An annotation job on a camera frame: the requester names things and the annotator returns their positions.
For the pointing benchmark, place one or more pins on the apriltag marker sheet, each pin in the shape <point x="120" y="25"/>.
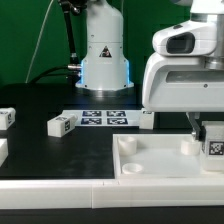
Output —
<point x="112" y="118"/>

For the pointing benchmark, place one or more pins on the white block left edge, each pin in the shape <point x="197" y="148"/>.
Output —
<point x="3" y="150"/>

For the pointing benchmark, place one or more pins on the white front fence rail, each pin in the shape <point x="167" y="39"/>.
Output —
<point x="49" y="194"/>

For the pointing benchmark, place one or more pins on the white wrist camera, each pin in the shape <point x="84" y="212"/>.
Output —
<point x="186" y="39"/>

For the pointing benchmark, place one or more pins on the white square tabletop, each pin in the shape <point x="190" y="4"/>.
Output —
<point x="158" y="156"/>

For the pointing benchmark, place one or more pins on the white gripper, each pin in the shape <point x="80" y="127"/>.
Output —
<point x="182" y="84"/>

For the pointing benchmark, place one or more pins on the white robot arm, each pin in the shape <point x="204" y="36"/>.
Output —
<point x="105" y="69"/>

